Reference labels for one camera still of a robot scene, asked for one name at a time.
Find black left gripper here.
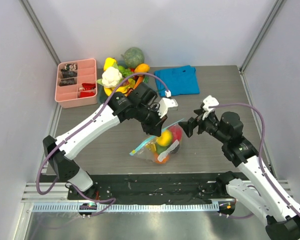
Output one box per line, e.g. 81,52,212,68
134,103,168,137

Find yellow lemon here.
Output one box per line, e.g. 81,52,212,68
156,129,173,147

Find yellow banana bunch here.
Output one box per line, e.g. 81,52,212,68
103,85,130,96
145,141,157,153

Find green orange mango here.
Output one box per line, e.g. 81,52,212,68
156,145,168,155

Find clear zip top bag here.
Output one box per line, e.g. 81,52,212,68
129,119,183,165

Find red apple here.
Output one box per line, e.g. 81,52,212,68
169,125,183,142

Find orange fruit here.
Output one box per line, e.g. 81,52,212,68
154,153,170,164

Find dark purple mangosteen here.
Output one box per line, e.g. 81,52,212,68
170,145,180,154

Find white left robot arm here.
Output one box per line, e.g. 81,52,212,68
43,82,174,200

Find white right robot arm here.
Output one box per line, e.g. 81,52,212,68
179,108,300,240

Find blue folded cloth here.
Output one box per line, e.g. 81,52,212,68
154,65,200,96

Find green fruit basket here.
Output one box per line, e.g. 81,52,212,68
96,59,150,105

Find orange yellow mango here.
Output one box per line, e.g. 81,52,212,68
134,63,150,74

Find green leafy vegetable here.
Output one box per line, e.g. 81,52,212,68
118,65,134,78

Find white cauliflower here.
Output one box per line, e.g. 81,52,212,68
101,66,123,88

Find green melon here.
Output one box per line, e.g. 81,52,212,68
121,47,145,69

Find yellow bell pepper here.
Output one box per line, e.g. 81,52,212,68
103,57,117,71

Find pink organizer tray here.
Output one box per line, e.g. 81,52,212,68
55,58,97,109

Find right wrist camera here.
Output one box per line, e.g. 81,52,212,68
201,95,219,120

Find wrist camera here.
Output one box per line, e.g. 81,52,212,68
158,90,178,118
201,95,219,120

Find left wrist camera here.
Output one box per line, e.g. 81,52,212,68
158,90,178,118

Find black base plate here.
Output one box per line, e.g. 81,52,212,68
37,172,250,206

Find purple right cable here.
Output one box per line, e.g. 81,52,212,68
208,102,300,226

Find white slotted cable duct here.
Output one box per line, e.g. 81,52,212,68
32,202,219,213

